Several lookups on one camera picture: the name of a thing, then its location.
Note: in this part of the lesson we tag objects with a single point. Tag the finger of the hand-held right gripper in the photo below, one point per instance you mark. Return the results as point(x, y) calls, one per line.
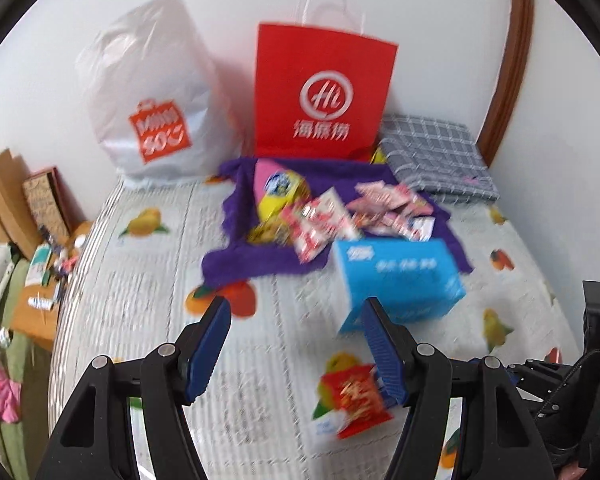
point(530, 377)
point(555, 355)

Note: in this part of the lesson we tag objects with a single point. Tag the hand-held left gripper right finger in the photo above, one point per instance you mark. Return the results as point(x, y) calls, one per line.
point(385, 355)

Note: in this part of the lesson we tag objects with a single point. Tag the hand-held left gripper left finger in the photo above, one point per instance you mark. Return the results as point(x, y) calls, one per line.
point(207, 355)

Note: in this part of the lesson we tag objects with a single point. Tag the red gold-print snack packet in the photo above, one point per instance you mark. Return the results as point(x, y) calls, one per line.
point(352, 392)

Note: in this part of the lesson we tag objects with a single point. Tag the blue tissue box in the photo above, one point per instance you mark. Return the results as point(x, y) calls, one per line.
point(400, 280)

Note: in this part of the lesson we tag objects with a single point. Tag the yellow snack packet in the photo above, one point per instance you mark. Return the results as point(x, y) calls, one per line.
point(265, 232)

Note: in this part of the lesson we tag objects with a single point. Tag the red and white snack packet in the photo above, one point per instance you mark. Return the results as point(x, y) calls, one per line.
point(315, 225)

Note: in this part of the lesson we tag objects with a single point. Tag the pile of pink candy packets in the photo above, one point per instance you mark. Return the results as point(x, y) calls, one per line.
point(395, 207)

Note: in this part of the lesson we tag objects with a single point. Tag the pink and yellow chip bag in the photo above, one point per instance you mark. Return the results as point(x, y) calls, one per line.
point(275, 185)

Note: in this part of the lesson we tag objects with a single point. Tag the purple towel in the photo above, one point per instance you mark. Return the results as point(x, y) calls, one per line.
point(260, 255)

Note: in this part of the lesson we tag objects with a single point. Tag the cluster of small cosmetics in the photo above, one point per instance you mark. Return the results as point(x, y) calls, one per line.
point(60, 260)

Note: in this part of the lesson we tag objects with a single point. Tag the small white tube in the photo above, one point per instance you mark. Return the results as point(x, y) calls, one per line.
point(40, 302)

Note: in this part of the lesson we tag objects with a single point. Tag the wooden nightstand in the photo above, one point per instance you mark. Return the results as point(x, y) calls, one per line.
point(32, 315)

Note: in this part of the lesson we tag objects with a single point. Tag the green blanket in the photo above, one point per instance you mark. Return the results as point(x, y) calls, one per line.
point(25, 375)

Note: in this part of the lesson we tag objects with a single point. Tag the small yellow packet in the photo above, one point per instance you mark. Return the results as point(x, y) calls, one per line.
point(377, 155)

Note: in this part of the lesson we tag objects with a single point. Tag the crumpled foil piece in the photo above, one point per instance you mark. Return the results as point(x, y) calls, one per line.
point(4, 336)

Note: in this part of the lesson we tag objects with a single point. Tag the grey checked folded cloth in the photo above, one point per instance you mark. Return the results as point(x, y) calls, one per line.
point(435, 155)

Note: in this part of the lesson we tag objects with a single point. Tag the patterned flat box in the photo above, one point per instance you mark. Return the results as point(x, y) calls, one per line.
point(45, 200)

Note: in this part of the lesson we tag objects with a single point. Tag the white plastic shopping bag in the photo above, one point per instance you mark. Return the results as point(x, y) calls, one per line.
point(150, 110)

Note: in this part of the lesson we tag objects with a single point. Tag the wooden headboard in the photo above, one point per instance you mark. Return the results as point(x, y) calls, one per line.
point(2, 195)

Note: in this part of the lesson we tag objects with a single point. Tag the red paper bag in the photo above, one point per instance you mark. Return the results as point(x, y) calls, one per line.
point(320, 100)

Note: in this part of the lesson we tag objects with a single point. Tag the brown wooden door frame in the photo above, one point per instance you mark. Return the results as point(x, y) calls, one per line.
point(510, 60)

